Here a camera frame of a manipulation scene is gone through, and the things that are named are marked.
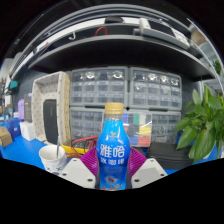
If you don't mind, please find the small white box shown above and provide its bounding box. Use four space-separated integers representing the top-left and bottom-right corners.
19 119 37 142

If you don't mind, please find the grey drawer cabinet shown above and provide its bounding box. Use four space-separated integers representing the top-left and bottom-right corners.
69 66 129 108
151 111 183 145
128 67 183 112
69 106 105 141

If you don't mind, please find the brown cardboard box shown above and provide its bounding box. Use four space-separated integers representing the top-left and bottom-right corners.
0 126 14 149

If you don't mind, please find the black rectangular speaker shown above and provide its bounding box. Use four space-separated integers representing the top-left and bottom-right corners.
42 98 59 145

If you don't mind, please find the black lamp head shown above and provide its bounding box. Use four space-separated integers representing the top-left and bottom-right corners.
104 15 125 24

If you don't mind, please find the white shelf unit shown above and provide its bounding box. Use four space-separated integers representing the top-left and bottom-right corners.
186 18 224 98

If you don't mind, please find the stirrer stick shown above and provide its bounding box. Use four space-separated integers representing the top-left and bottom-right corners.
55 134 62 158

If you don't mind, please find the yellow multimeter with red leads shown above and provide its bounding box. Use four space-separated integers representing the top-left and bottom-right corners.
63 135 99 159

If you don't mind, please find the green potted plant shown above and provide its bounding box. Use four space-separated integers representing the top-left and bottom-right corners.
173 84 224 164

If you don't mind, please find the plain black case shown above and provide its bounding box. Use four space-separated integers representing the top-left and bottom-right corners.
146 142 194 170

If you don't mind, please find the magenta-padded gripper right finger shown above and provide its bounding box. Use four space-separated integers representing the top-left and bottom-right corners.
128 146 168 189

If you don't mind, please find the white paper cup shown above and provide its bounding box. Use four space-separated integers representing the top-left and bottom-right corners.
38 144 68 176

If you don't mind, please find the grey oscilloscope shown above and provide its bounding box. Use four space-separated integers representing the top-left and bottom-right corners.
133 17 192 51

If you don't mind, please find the dark grey upright box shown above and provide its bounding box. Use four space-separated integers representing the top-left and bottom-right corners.
23 93 34 123

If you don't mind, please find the clear box of coloured parts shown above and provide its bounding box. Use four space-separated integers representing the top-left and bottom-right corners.
121 111 153 148

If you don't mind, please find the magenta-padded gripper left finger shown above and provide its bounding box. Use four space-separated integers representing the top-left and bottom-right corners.
59 146 100 190

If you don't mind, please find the blue drink bottle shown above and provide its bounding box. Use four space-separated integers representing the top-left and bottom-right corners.
95 102 132 191

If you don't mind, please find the black wall shelf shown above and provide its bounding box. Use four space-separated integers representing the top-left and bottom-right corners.
9 3 218 81

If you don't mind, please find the blue box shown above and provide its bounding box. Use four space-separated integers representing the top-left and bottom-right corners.
4 118 22 139

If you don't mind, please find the teal object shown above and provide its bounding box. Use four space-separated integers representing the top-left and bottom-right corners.
8 79 19 91

